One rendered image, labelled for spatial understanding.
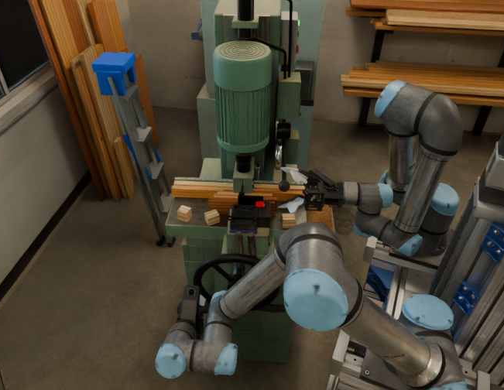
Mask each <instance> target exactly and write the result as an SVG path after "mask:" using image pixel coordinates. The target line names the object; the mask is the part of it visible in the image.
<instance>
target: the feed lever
mask: <svg viewBox="0 0 504 390"><path fill-rule="evenodd" d="M290 131H291V124H290V123H286V119H282V122H278V123H277V133H276V137H277V138H278V139H282V167H286V139H290ZM279 189H280V190H281V191H283V192H286V191H288V190H289V189H290V183H289V182H288V181H286V173H285V172H283V171H282V181H281V182H279Z"/></svg>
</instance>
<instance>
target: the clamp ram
mask: <svg viewBox="0 0 504 390"><path fill-rule="evenodd" d="M263 197H264V196H247V195H244V196H243V197H240V196H239V195H238V204H239V205H255V203H256V202H257V201H263Z"/></svg>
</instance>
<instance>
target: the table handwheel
mask: <svg viewBox="0 0 504 390"><path fill-rule="evenodd" d="M260 261H261V260H260V259H258V258H255V257H253V256H250V255H243V254H235V253H231V254H223V255H216V256H214V257H211V258H209V259H207V260H206V261H204V262H202V263H201V264H200V265H199V266H198V267H197V269H196V271H195V273H194V278H193V284H194V286H199V287H201V286H202V282H201V279H202V276H203V274H204V273H205V272H206V271H207V270H208V269H209V268H211V267H213V268H214V269H215V270H217V271H218V272H219V273H220V274H222V275H223V276H224V277H225V278H226V279H227V280H228V285H227V290H229V289H230V288H231V287H232V286H233V285H234V284H235V283H236V282H237V281H238V280H239V279H241V278H242V277H243V270H242V269H241V268H239V267H238V262H239V263H244V264H248V265H252V266H255V265H256V264H257V263H258V262H260ZM227 262H234V265H233V272H232V275H229V274H228V273H227V272H226V271H224V270H223V269H222V268H221V267H220V266H219V265H218V264H221V263H227ZM279 289H280V286H279V287H278V288H276V289H275V290H274V291H272V292H271V293H270V294H269V295H268V296H267V297H265V298H264V299H263V300H261V301H260V302H259V303H258V304H256V305H255V306H254V307H253V308H251V309H250V310H249V311H248V312H250V311H254V310H259V309H262V308H263V307H265V306H268V305H269V304H270V303H271V302H272V301H273V300H274V299H275V298H276V297H277V296H278V293H279ZM204 298H205V299H206V300H207V302H208V304H210V302H211V299H212V296H211V295H210V294H209V293H207V292H206V290H204Z"/></svg>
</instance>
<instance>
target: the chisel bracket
mask: <svg viewBox="0 0 504 390"><path fill-rule="evenodd" d="M254 165H255V157H252V161H251V169H250V171H249V172H247V173H240V172H239V171H237V168H236V161H235V168H234V174H233V192H234V193H239V192H240V191H241V186H242V185H244V190H243V192H244V193H252V188H254V185H253V181H254V172H255V171H254Z"/></svg>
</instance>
